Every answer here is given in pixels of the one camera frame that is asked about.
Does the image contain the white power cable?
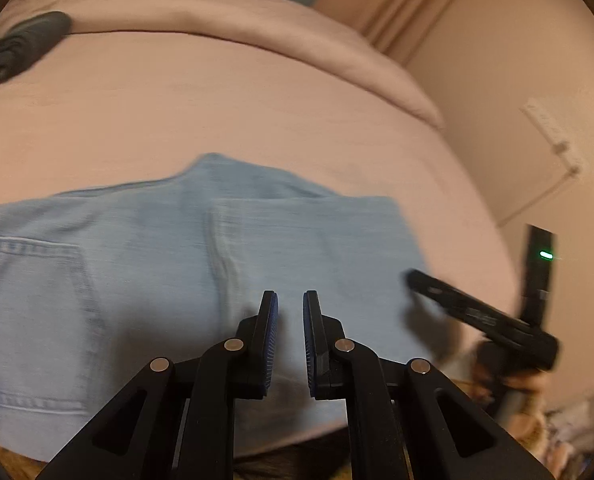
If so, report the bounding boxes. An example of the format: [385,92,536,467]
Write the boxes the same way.
[498,169,578,226]

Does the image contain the patterned cloth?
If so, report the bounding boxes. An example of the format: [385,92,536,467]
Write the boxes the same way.
[522,390,594,467]

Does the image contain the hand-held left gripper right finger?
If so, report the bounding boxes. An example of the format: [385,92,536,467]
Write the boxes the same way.
[303,290,554,480]

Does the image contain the pink duvet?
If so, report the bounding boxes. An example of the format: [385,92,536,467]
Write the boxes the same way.
[0,0,446,129]

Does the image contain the light blue denim pants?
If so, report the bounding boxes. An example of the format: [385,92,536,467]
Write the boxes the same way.
[0,152,432,462]

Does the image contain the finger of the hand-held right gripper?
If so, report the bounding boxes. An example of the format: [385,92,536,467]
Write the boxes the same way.
[407,269,528,348]

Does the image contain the white power strip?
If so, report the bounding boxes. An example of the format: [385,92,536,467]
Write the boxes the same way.
[521,99,584,177]

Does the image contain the bed with pink sheet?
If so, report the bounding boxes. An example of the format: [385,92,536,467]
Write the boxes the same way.
[0,7,525,461]

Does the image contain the dark folded cloth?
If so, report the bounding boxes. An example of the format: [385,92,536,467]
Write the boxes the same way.
[0,10,74,88]

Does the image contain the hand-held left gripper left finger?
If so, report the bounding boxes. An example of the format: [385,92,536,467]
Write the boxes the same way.
[37,290,280,480]

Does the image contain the person's right hand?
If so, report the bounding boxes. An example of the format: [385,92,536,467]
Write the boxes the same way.
[474,342,548,407]

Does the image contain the pink curtain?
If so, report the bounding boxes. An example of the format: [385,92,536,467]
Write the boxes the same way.
[311,0,484,67]

